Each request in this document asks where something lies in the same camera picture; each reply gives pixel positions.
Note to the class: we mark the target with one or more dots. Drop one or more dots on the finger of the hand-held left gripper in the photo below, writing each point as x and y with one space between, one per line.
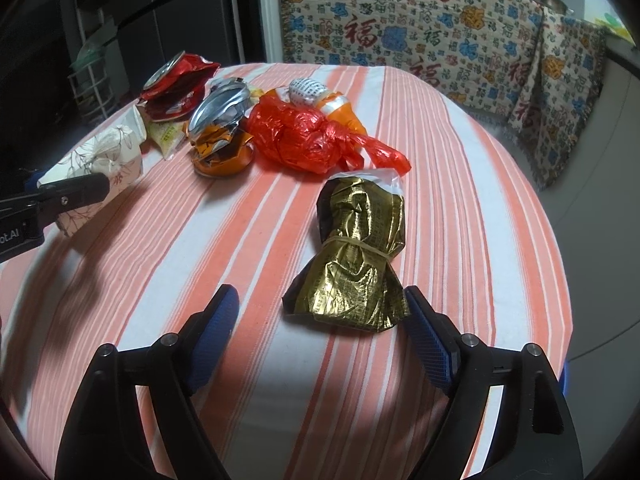
75 191
30 178

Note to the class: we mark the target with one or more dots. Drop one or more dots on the red plastic bag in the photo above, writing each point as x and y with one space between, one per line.
295 132

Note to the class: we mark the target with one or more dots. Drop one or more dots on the crushed silver orange can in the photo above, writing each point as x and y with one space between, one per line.
220 110

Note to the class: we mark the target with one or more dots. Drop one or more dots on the orange striped table cloth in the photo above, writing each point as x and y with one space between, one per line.
200 240

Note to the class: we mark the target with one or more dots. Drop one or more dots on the yellow snack packet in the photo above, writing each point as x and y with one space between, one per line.
167 137

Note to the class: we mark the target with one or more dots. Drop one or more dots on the printed blanket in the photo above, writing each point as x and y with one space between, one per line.
400 10
565 90

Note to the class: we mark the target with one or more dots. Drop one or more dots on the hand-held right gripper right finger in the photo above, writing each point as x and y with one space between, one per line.
430 340

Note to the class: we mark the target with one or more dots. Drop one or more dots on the dark grey fridge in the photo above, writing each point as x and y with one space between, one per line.
175 15

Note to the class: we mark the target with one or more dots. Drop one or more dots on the crushed red can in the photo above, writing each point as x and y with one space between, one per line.
175 85

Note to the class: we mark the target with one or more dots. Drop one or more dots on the floral tissue packet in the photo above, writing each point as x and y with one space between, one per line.
105 150

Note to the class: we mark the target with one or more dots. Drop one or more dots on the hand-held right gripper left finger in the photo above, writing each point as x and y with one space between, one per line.
216 332

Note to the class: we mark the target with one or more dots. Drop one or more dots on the gold foil packet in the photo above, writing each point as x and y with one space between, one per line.
350 260

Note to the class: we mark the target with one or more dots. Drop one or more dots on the orange white plastic packet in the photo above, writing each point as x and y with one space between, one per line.
340 109

